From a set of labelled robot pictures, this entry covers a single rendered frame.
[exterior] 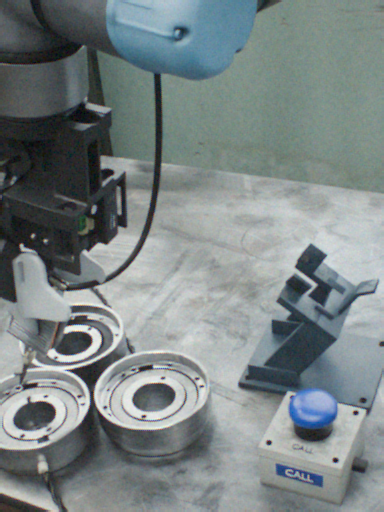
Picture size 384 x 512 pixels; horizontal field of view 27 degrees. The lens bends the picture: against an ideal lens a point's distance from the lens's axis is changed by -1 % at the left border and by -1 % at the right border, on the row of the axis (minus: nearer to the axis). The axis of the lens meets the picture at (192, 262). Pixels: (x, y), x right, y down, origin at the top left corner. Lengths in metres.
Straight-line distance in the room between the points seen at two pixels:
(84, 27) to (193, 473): 0.40
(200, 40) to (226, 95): 2.03
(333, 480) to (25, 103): 0.37
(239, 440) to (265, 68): 1.75
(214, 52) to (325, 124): 1.94
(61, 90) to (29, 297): 0.19
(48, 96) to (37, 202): 0.08
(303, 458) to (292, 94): 1.81
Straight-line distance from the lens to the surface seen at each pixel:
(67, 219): 0.57
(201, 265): 0.96
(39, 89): 0.54
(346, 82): 2.31
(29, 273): 0.64
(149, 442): 0.71
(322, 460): 0.66
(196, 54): 0.43
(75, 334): 0.84
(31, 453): 0.71
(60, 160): 0.57
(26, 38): 0.52
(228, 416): 0.76
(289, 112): 2.40
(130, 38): 0.44
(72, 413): 0.75
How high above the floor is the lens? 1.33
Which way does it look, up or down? 33 degrees down
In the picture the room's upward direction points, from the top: 6 degrees counter-clockwise
